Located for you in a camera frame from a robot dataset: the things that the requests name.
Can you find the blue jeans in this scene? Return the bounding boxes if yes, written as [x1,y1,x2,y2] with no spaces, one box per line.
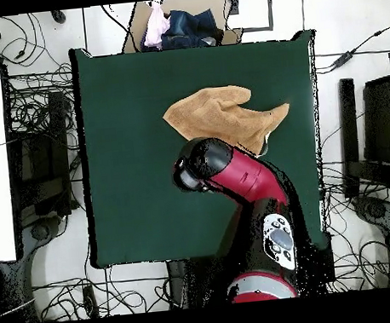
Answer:
[137,5,226,54]

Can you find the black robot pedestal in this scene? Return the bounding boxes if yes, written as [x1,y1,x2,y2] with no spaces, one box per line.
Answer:
[165,254,232,310]

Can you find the small black floor device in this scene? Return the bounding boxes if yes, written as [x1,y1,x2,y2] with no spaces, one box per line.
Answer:
[50,8,67,25]

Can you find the black furniture frame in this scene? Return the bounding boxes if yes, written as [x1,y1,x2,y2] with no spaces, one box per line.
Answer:
[334,73,390,199]

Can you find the cardboard box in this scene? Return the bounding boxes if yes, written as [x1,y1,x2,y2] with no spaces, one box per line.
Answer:
[118,0,244,55]

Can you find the black floor stand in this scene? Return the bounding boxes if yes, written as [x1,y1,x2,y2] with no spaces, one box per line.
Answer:
[5,90,76,221]

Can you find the pink garment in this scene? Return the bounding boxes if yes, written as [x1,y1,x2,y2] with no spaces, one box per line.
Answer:
[140,1,174,49]

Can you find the grey stand base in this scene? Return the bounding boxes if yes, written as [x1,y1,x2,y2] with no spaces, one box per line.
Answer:
[352,193,390,239]
[20,215,65,247]

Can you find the dark green tablecloth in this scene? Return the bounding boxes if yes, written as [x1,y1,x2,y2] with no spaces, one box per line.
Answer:
[68,26,334,272]

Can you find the black power adapter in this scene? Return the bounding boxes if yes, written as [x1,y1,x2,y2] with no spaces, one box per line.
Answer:
[327,49,358,69]

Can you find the black cable bundle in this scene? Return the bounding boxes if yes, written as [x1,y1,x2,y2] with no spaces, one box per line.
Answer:
[318,156,390,293]

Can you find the orange terry towel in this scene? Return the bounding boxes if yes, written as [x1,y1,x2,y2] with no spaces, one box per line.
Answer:
[159,79,295,166]

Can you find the black power strip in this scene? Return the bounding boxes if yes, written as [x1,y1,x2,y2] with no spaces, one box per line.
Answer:
[81,284,100,319]

